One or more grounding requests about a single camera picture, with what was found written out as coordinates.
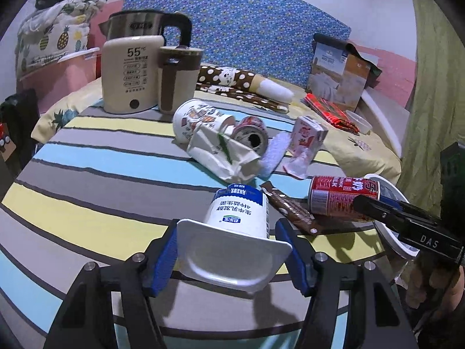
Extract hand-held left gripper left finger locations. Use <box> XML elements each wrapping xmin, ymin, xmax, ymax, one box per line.
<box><xmin>44</xmin><ymin>218</ymin><xmax>178</xmax><ymax>349</ymax></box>

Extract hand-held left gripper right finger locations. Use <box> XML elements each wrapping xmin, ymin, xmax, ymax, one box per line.
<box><xmin>274</xmin><ymin>218</ymin><xmax>418</xmax><ymax>349</ymax></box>

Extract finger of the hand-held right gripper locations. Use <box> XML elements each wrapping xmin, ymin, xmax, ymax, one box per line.
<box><xmin>378</xmin><ymin>195</ymin><xmax>442</xmax><ymax>222</ymax></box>
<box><xmin>353</xmin><ymin>194</ymin><xmax>411</xmax><ymax>233</ymax></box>

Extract white trash bin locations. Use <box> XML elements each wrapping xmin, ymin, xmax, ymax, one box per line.
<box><xmin>363</xmin><ymin>173</ymin><xmax>427</xmax><ymax>262</ymax></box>

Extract large red drink can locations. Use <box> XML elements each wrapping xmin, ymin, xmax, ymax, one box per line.
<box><xmin>308</xmin><ymin>175</ymin><xmax>381</xmax><ymax>223</ymax></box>

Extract white blue-label yogurt cup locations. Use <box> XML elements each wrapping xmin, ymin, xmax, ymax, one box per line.
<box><xmin>175</xmin><ymin>184</ymin><xmax>293</xmax><ymax>292</ymax></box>

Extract pink red milk carton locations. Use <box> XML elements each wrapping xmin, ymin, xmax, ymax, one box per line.
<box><xmin>289</xmin><ymin>115</ymin><xmax>328</xmax><ymax>159</ymax></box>

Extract white foam fruit net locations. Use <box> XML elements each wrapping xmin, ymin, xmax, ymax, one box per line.
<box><xmin>259</xmin><ymin>132</ymin><xmax>291</xmax><ymax>181</ymax></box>

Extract person's right hand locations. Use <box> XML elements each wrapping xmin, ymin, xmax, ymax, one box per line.
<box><xmin>405</xmin><ymin>252</ymin><xmax>465</xmax><ymax>320</ymax></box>

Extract brown snack wrapper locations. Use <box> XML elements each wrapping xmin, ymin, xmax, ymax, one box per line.
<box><xmin>260</xmin><ymin>181</ymin><xmax>320</xmax><ymax>236</ymax></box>

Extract clear plastic wrapper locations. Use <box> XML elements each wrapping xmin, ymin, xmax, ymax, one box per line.
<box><xmin>283</xmin><ymin>149</ymin><xmax>315</xmax><ymax>180</ymax></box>

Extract clear plastic food container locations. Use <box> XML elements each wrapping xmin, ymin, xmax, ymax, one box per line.
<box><xmin>344</xmin><ymin>110</ymin><xmax>373</xmax><ymax>135</ymax></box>

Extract striped tablecloth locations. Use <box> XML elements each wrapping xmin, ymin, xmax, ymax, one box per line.
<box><xmin>0</xmin><ymin>98</ymin><xmax>386</xmax><ymax>349</ymax></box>

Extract red plaid cloth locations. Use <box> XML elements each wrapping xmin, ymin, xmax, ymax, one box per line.
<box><xmin>301</xmin><ymin>92</ymin><xmax>360</xmax><ymax>133</ymax></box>

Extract green curtain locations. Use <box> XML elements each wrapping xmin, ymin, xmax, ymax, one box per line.
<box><xmin>396</xmin><ymin>0</ymin><xmax>465</xmax><ymax>204</ymax></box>

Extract small opened red can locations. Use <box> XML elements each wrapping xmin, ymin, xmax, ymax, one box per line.
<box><xmin>232</xmin><ymin>115</ymin><xmax>270</xmax><ymax>158</ymax></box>

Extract printed paper cup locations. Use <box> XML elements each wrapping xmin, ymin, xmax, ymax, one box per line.
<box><xmin>172</xmin><ymin>98</ymin><xmax>237</xmax><ymax>144</ymax></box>

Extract brown paper shopping bag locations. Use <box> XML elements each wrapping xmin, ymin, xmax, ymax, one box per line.
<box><xmin>306</xmin><ymin>33</ymin><xmax>382</xmax><ymax>103</ymax></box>

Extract beige brown tumbler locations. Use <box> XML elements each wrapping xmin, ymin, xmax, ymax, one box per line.
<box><xmin>157</xmin><ymin>44</ymin><xmax>203</xmax><ymax>114</ymax></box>

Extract beige steel electric kettle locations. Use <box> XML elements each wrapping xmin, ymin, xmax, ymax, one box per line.
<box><xmin>99</xmin><ymin>10</ymin><xmax>193</xmax><ymax>114</ymax></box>

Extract brown polka dot blanket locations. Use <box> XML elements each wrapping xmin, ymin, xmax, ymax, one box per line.
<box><xmin>195</xmin><ymin>65</ymin><xmax>294</xmax><ymax>113</ymax></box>

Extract black bag with red patch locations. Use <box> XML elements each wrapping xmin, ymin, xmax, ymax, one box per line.
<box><xmin>0</xmin><ymin>89</ymin><xmax>39</xmax><ymax>186</ymax></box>

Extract pink storage box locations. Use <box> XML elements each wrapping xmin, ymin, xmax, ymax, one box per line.
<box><xmin>16</xmin><ymin>47</ymin><xmax>100</xmax><ymax>113</ymax></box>

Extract blue floral mattress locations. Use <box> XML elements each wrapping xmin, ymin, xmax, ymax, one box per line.
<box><xmin>123</xmin><ymin>0</ymin><xmax>351</xmax><ymax>90</ymax></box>

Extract pineapple print bedding bundle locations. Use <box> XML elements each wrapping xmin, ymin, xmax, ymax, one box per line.
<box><xmin>15</xmin><ymin>0</ymin><xmax>110</xmax><ymax>77</ymax></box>

